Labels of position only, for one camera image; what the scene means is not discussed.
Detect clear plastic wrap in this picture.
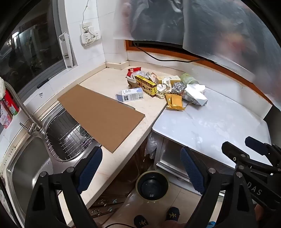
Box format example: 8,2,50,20
130,71,146,80

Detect white plastic holder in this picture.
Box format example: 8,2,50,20
59,32,74,69

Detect translucent plastic sheet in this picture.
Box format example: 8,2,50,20
113,0,186,47
182,0,281,108

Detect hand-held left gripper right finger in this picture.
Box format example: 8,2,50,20
180,146,256,228

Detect wire dish basket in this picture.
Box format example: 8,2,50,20
45,111,100,163

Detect orange wooden window frame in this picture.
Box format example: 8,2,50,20
125,39,273,106

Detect red snack packet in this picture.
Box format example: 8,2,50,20
126,68,143,79

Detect blue white carton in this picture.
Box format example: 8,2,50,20
116,87,144,102

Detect beige box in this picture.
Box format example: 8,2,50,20
156,75,181,85

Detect yellow red box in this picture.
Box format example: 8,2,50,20
135,75,158,97

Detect white charger plug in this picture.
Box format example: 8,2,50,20
87,26,99,38

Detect red label bottle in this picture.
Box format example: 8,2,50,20
0,88,21,129

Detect black cable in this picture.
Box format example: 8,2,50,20
132,42,208,63

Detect crumpled silver foil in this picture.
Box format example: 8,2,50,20
171,82,186,95

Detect clear plastic bag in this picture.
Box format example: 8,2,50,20
146,133,161,159

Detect ornate brass cabinet handle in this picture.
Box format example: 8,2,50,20
91,208,115,216
97,197,119,206

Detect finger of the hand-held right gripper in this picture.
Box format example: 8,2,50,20
221,141,252,164
245,136,281,159

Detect steel faucet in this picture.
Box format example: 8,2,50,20
3,82,43,135

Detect cream rimmed trash bin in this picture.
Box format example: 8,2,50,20
135,170,170,201

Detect white wall socket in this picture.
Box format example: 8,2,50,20
81,21,94,32
80,31,102,45

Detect dark glass window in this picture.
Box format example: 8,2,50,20
0,0,66,92

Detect brown cardboard sheet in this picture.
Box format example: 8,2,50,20
57,85,146,153

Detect yellow packet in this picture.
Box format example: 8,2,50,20
165,93,186,111

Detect wooden cabinet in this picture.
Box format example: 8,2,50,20
88,136,158,220

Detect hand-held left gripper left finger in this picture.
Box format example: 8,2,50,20
25,146,103,228

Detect stainless steel sink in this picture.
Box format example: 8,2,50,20
4,102,103,228

